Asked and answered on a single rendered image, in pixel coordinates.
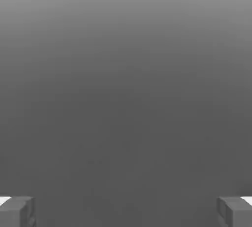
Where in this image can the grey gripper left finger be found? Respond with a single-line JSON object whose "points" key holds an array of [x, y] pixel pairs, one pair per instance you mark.
{"points": [[15, 212]]}

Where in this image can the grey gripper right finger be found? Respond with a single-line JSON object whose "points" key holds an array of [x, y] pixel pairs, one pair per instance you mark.
{"points": [[236, 213]]}

